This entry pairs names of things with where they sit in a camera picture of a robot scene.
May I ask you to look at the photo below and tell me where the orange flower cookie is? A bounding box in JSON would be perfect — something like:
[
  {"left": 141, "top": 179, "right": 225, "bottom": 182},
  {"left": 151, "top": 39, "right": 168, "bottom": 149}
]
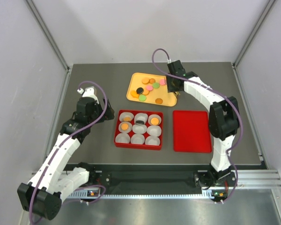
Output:
[{"left": 123, "top": 117, "right": 132, "bottom": 122}]

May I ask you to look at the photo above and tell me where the black sandwich cookie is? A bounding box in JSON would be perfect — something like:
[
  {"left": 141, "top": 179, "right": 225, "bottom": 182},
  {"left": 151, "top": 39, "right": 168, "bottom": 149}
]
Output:
[
  {"left": 135, "top": 120, "right": 145, "bottom": 125},
  {"left": 136, "top": 87, "right": 144, "bottom": 95}
]

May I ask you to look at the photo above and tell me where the orange round cookie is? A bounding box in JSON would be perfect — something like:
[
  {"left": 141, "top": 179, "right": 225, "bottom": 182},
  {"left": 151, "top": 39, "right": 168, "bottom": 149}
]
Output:
[
  {"left": 150, "top": 117, "right": 160, "bottom": 126},
  {"left": 142, "top": 78, "right": 149, "bottom": 84},
  {"left": 142, "top": 89, "right": 150, "bottom": 96}
]

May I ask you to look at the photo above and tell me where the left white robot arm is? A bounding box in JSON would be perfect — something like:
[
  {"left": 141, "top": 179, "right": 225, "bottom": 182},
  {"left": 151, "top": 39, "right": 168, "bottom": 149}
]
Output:
[{"left": 17, "top": 86, "right": 114, "bottom": 224}]

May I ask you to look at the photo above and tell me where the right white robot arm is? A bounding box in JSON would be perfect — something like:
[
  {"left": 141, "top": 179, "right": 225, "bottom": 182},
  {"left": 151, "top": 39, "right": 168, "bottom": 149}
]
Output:
[{"left": 166, "top": 60, "right": 240, "bottom": 186}]

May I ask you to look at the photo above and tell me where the white paper cup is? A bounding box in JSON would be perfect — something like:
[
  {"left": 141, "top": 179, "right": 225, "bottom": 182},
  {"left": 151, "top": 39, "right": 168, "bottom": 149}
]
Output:
[
  {"left": 145, "top": 136, "right": 160, "bottom": 146},
  {"left": 132, "top": 124, "right": 147, "bottom": 135},
  {"left": 119, "top": 112, "right": 134, "bottom": 122},
  {"left": 115, "top": 133, "right": 131, "bottom": 144},
  {"left": 134, "top": 113, "right": 148, "bottom": 124},
  {"left": 118, "top": 122, "right": 133, "bottom": 134},
  {"left": 147, "top": 126, "right": 162, "bottom": 137},
  {"left": 148, "top": 114, "right": 162, "bottom": 126},
  {"left": 130, "top": 134, "right": 145, "bottom": 145}
]

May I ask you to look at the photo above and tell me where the green round cookie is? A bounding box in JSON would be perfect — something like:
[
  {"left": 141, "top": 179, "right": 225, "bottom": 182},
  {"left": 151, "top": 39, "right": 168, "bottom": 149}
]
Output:
[
  {"left": 152, "top": 82, "right": 160, "bottom": 89},
  {"left": 139, "top": 94, "right": 147, "bottom": 102}
]

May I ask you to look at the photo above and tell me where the brown round cookie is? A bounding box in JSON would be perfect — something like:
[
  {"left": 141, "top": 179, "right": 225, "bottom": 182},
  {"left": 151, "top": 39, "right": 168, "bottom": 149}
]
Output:
[
  {"left": 149, "top": 78, "right": 155, "bottom": 84},
  {"left": 155, "top": 98, "right": 163, "bottom": 104}
]

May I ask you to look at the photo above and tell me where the orange plastic tray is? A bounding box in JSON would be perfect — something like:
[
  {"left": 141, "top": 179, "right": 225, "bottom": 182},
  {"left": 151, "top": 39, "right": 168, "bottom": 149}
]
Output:
[{"left": 126, "top": 73, "right": 177, "bottom": 107}]

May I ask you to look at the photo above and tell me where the orange star cookie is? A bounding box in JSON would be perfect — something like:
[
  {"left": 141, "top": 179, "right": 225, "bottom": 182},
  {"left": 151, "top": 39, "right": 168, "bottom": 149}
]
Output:
[{"left": 130, "top": 90, "right": 139, "bottom": 98}]

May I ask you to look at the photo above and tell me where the red compartment box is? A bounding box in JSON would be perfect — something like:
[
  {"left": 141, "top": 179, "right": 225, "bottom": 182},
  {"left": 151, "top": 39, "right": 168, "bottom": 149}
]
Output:
[{"left": 114, "top": 110, "right": 163, "bottom": 150}]

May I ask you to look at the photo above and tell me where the red box lid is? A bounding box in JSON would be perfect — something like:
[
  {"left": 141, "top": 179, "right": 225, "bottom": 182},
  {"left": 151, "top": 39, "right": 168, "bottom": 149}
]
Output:
[{"left": 173, "top": 110, "right": 212, "bottom": 154}]

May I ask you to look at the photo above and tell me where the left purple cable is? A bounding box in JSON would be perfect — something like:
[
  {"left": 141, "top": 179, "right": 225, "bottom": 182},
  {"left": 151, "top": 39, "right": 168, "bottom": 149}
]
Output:
[{"left": 29, "top": 81, "right": 108, "bottom": 223}]

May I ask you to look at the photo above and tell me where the purple cable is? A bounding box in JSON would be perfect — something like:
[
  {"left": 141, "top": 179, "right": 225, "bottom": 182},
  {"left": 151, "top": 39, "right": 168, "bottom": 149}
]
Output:
[
  {"left": 29, "top": 81, "right": 108, "bottom": 223},
  {"left": 152, "top": 48, "right": 244, "bottom": 204}
]

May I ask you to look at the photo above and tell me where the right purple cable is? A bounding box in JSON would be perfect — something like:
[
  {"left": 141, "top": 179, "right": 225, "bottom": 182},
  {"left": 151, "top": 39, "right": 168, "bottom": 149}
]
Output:
[{"left": 152, "top": 48, "right": 244, "bottom": 204}]

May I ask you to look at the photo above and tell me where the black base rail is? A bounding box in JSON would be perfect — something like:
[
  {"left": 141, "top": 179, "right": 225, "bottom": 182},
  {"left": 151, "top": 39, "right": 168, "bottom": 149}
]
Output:
[{"left": 65, "top": 162, "right": 236, "bottom": 195}]

